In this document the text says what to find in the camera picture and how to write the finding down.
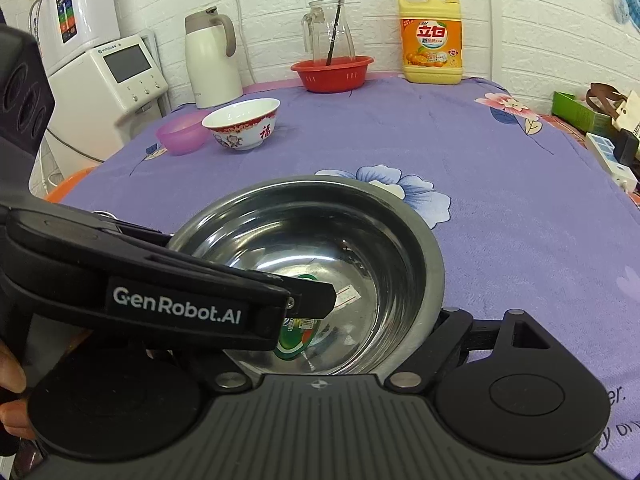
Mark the purple plastic bowl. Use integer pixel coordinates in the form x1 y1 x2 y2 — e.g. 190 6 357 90
156 110 209 156

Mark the grey power cable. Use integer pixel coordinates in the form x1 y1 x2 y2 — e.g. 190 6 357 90
45 127 104 165

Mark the purple floral tablecloth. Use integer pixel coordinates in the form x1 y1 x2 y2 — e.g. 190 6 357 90
65 77 639 478

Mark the white water dispenser machine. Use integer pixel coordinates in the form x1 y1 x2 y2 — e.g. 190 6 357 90
46 34 168 178

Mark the clear glass pitcher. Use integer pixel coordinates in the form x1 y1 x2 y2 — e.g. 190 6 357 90
302 0 356 63

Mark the cream thermos jug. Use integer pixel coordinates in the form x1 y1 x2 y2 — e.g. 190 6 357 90
184 6 243 108

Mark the person's left hand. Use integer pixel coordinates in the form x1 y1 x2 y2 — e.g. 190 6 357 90
0 344 36 440

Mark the white water purifier unit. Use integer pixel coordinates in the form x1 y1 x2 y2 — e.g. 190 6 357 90
35 0 120 76

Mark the red plastic colander basket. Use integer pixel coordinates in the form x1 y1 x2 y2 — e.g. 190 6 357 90
291 55 374 93

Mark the yellow dish soap bottle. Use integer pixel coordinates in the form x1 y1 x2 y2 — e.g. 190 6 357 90
398 0 463 84

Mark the white red patterned bowl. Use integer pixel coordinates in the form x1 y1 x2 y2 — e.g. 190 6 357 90
202 98 280 151

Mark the black stirring stick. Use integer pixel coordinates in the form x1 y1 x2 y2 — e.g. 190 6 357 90
326 0 344 66

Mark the green cardboard box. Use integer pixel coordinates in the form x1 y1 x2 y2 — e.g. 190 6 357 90
551 91 616 139

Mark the white power strip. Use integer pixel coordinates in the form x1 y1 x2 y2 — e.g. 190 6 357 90
585 132 638 194

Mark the brown and white bag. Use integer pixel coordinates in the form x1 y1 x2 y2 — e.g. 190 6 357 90
586 84 640 136

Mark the stainless steel bowl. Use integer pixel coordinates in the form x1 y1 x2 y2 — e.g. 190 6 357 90
169 176 450 378

